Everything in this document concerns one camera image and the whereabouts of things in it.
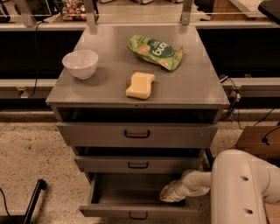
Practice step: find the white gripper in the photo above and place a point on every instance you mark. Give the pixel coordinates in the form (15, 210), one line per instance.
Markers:
(178, 190)

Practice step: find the grey bottom drawer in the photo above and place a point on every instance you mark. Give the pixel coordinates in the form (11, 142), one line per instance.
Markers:
(134, 196)

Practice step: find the grey drawer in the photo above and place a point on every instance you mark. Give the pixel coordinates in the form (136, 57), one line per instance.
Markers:
(118, 164)
(134, 196)
(137, 135)

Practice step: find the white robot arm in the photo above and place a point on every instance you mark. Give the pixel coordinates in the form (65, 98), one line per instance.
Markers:
(219, 183)

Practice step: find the grey middle drawer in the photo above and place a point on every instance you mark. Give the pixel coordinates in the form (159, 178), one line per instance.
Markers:
(118, 164)

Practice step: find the grey metal drawer cabinet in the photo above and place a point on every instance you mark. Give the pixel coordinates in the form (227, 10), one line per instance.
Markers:
(191, 94)

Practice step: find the grey top drawer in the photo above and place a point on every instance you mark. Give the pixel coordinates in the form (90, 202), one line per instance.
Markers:
(137, 135)

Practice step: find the black bar on floor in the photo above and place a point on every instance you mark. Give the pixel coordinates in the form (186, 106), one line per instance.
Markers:
(210, 158)

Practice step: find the cardboard box with junk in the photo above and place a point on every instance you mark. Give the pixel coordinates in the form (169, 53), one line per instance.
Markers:
(256, 140)

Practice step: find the yellow sponge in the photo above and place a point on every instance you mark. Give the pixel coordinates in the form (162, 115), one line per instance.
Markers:
(140, 85)

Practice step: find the black chair leg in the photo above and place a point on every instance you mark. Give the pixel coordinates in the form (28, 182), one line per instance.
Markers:
(27, 216)

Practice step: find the green snack bag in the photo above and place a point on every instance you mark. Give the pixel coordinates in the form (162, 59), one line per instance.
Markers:
(156, 52)

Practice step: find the white bowl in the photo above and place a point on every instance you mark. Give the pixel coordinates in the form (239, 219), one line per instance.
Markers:
(81, 64)

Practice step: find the basket of colourful items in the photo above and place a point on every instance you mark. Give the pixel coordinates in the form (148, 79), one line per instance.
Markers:
(73, 10)

